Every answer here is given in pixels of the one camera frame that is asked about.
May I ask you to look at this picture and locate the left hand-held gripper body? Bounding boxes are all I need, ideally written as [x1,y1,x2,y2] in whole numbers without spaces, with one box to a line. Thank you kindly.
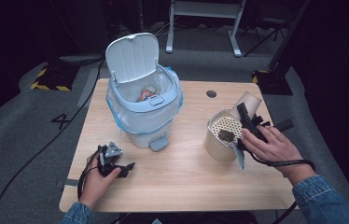
[97,141,124,178]

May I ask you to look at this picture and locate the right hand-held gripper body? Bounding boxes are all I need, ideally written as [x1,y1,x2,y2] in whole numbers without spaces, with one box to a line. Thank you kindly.
[231,115,295,171]

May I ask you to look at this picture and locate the wet tea leaves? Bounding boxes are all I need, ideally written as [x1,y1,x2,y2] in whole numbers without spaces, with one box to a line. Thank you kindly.
[217,129,236,144]

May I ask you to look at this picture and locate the beige container with strainer top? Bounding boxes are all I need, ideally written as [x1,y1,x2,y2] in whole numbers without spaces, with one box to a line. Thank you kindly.
[203,108,245,162]

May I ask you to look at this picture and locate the white blue pedal trash bin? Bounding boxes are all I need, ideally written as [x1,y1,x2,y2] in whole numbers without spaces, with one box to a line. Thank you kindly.
[105,32,185,152]

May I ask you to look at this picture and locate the blue orange snack packet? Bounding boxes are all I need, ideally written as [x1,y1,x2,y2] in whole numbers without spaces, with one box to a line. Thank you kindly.
[136,85,161,104]

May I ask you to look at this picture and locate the person's left hand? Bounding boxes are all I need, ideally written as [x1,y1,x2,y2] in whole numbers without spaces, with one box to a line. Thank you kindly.
[78,155,122,209]

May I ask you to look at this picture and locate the person's right hand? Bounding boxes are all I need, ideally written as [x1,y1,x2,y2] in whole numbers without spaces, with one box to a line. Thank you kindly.
[240,125,316,187]

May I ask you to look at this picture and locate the clear blue plastic bin liner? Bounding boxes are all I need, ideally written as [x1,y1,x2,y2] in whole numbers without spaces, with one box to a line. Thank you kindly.
[105,65,185,135]

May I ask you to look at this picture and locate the stand with striped base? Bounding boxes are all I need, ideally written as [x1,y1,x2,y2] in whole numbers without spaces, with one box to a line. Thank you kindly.
[30,46,81,92]
[251,0,313,96]

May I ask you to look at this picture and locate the grey tape piece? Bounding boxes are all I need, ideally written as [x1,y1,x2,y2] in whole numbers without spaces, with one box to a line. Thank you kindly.
[56,178,79,189]

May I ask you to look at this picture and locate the grey floor tape strip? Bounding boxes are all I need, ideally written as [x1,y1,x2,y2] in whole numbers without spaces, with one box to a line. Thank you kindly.
[77,67,102,108]

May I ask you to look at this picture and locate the person's dark clothing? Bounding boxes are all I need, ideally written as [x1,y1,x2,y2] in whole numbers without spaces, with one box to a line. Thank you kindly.
[113,211,258,224]

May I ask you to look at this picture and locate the black tripod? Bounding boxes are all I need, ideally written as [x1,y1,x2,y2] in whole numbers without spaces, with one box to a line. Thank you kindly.
[242,15,292,58]

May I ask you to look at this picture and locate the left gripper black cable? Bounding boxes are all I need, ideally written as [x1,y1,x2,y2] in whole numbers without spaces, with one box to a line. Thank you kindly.
[77,148,105,201]

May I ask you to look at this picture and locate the long black floor cable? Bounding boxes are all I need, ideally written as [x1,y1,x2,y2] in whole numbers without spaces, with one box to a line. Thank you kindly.
[0,49,116,217]

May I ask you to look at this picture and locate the white metal desk frame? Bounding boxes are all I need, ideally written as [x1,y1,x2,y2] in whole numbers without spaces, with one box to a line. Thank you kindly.
[165,0,247,58]

